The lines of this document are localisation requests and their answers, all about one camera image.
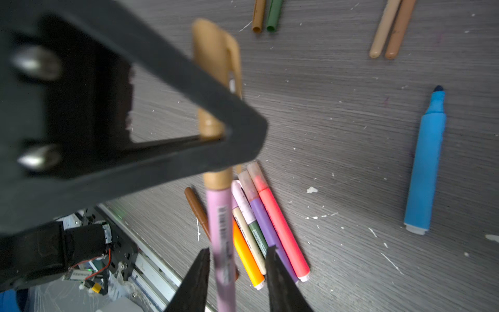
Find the cream pen purple cap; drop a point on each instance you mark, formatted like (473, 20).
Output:
(248, 237)

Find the beige fountain pen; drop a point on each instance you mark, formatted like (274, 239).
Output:
(384, 27)

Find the orange highlighter marker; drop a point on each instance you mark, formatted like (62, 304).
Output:
(253, 271)

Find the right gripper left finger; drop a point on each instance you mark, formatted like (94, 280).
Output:
(192, 292)

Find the tan pen brown cap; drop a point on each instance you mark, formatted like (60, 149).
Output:
(399, 29)

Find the green pen pink cap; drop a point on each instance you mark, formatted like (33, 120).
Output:
(249, 216)

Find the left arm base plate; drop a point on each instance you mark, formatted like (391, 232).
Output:
(108, 273)

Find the pink pen tan cap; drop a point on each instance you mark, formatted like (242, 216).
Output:
(211, 55)

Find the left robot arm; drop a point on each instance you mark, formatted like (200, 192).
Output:
(44, 253)

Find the blue highlighter marker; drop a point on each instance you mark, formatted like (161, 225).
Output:
(425, 169)

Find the purple highlighter marker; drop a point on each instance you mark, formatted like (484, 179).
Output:
(264, 221)

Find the pink highlighter marker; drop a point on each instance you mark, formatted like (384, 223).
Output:
(293, 251)

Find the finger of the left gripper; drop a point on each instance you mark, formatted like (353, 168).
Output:
(66, 96)

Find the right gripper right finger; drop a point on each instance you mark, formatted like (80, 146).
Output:
(284, 295)

